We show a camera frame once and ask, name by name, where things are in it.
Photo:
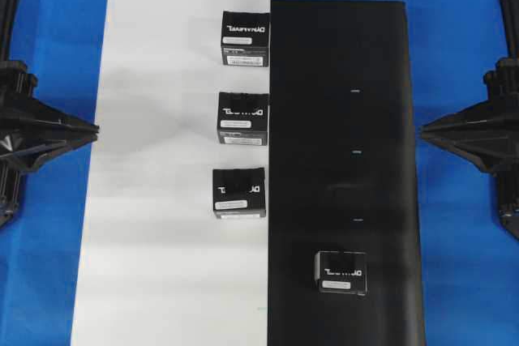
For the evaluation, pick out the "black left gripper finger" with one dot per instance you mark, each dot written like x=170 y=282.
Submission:
x=52 y=118
x=56 y=151

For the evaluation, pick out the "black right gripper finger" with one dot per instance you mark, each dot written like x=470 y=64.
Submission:
x=461 y=120
x=455 y=150

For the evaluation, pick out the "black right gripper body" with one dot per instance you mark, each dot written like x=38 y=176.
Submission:
x=499 y=147

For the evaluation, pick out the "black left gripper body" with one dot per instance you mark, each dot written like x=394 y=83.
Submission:
x=24 y=140

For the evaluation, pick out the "black dynamixel box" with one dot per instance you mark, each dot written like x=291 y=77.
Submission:
x=242 y=118
x=341 y=272
x=239 y=193
x=245 y=39

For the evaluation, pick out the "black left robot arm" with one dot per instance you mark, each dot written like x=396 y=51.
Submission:
x=11 y=179

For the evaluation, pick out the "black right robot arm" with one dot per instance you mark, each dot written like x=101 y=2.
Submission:
x=506 y=181

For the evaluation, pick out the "black base board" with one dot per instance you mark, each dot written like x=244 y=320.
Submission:
x=342 y=173

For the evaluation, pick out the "white base board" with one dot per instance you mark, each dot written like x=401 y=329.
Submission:
x=156 y=266

